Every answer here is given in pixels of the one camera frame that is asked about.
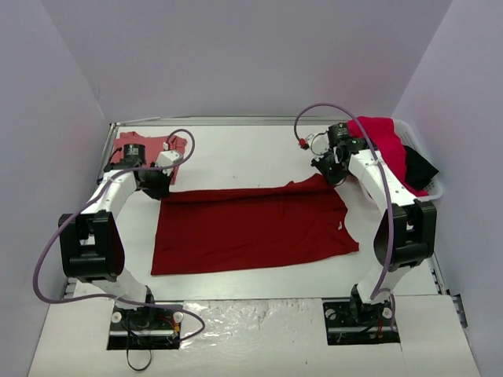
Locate dark red t-shirt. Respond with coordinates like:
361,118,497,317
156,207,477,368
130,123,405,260
151,174,359,276

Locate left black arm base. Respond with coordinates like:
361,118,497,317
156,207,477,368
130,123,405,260
107,305,184,350

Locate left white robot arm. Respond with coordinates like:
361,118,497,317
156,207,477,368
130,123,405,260
58,144,183,328

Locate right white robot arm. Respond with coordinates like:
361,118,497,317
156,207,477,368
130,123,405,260
305,120,437,324

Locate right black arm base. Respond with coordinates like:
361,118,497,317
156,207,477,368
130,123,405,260
322,291,400,346

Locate folded salmon pink t-shirt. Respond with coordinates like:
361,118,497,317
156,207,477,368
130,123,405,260
113,131,188,166

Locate bright pink t-shirt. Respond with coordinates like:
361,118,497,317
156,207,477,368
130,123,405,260
358,116,428,197

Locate white plastic laundry basket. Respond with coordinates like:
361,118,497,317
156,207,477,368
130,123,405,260
393,119,442,200

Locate black garment in basket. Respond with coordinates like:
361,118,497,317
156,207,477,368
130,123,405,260
404,145,439,191

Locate white foreground cover board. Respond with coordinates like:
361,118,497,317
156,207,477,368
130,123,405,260
30,295,479,376

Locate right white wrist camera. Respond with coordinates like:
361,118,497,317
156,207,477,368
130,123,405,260
299,133,329,156

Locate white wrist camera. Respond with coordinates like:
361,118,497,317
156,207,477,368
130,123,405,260
154,142,183,175
299,133,329,156

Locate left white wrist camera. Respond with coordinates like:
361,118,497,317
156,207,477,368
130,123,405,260
154,142,183,175

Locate thin black cable loop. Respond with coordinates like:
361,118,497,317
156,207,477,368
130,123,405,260
125,321,152,372

